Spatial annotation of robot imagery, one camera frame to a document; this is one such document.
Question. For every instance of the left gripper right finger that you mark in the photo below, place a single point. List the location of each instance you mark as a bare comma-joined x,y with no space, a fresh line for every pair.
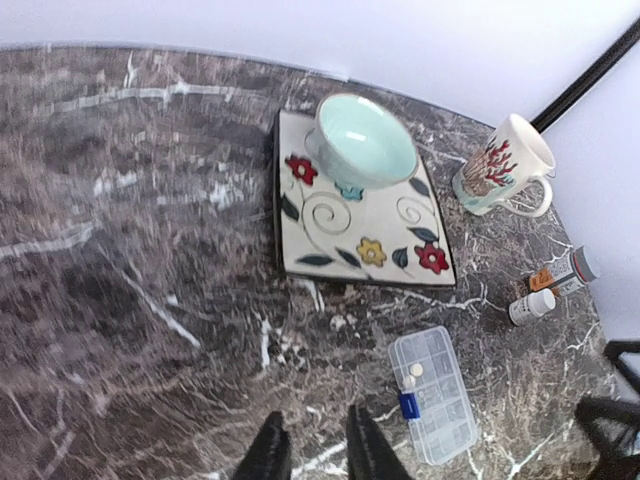
369,454

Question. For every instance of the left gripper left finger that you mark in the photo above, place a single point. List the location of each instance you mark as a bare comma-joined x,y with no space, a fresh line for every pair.
269,455

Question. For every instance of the clear plastic pill organizer box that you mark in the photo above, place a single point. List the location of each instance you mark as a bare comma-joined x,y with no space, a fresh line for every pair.
447,425

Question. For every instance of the small white pill bottle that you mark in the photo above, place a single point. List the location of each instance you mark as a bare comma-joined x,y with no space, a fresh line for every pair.
531,307

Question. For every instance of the orange pill bottle grey cap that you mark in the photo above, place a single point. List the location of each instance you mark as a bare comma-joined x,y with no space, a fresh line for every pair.
567,274

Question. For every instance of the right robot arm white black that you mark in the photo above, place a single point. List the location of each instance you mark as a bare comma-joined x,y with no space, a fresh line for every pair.
618,458

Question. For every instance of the round beige pill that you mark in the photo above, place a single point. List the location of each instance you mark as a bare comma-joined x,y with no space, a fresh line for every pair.
409,382
416,370

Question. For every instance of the square floral ceramic plate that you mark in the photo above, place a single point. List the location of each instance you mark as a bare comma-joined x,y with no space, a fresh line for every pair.
389,236

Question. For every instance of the green ceramic bowl on plate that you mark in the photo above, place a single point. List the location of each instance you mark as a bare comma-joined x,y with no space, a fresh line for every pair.
358,143

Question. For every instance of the beige ceramic mug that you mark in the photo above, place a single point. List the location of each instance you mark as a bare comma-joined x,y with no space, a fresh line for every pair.
514,157

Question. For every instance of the right black frame post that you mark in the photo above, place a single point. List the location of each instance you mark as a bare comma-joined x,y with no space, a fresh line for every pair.
588,79

